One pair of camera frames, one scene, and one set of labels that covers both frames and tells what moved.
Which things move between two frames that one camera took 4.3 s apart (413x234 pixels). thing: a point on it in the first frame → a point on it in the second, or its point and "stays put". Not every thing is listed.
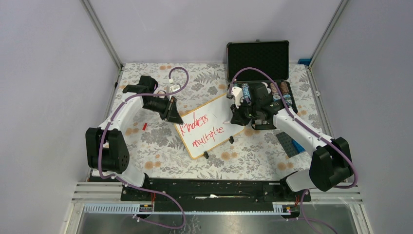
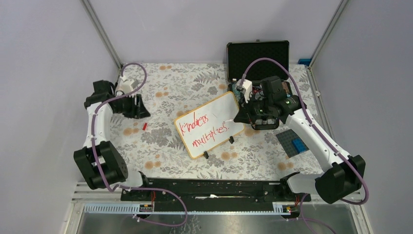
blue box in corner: [304, 61] stays put
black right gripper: [237, 118] stays put
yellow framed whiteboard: [207, 126] stays put
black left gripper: [171, 113] → [140, 110]
